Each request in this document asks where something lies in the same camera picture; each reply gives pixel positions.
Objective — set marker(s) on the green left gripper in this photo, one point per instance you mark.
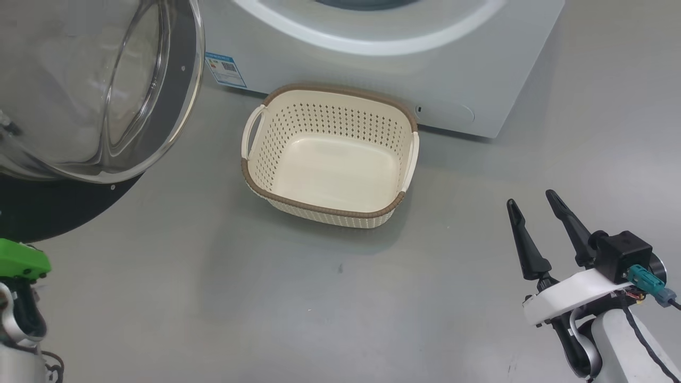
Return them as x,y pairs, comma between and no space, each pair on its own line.
21,260

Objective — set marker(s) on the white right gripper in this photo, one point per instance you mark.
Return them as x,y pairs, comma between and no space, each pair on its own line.
569,295

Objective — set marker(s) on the round dark glass washer door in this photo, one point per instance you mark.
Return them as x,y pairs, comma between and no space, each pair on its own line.
53,207

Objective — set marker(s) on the white front-load washing machine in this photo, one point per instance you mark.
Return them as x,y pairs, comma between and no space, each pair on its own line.
479,69

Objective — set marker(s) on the cream perforated laundry basket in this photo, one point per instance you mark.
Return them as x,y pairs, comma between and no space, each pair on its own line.
335,170

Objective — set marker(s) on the blue energy label sticker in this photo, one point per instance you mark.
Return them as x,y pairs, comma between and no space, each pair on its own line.
226,69

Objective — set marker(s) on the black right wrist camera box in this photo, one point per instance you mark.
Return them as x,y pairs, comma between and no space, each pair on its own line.
622,252

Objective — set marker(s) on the teal right camera connector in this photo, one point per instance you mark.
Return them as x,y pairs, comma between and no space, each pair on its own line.
646,282

